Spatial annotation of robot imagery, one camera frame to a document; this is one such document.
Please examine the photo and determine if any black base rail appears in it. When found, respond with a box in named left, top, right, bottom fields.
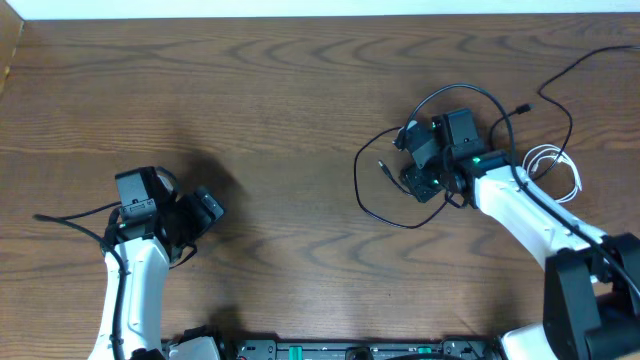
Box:
left=161, top=326, right=505, bottom=360

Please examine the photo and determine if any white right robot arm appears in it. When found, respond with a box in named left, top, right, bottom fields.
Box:
left=400, top=151, right=639, bottom=359

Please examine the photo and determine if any white USB cable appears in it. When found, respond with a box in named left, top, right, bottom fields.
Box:
left=520, top=143, right=584, bottom=205

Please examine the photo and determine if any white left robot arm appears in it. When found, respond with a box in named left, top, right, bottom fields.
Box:
left=89, top=187, right=224, bottom=359

